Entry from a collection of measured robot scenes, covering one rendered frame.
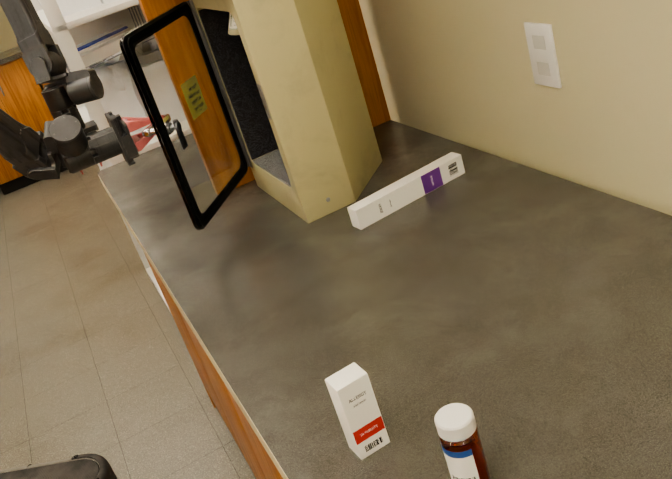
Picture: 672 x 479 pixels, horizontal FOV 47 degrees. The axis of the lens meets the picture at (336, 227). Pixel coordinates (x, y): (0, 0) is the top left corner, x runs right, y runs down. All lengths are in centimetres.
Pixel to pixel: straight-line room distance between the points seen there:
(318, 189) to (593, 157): 52
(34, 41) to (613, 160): 121
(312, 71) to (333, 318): 51
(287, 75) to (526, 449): 85
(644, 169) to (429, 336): 47
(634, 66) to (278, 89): 62
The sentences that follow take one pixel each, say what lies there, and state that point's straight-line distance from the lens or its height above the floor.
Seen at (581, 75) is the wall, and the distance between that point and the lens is 136.
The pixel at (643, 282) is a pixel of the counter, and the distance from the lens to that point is 113.
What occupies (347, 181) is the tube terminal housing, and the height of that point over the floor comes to 99.
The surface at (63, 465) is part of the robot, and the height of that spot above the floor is 24.
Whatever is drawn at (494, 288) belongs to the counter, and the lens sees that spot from 116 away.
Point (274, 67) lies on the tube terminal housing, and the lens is 145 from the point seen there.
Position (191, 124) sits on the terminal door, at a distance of 159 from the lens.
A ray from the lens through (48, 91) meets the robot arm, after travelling 181.
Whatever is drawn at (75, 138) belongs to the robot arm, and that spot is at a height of 125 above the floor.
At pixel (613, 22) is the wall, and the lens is 126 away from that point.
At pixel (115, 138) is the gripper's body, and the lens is 155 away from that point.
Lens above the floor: 155
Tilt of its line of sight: 24 degrees down
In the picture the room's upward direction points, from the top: 18 degrees counter-clockwise
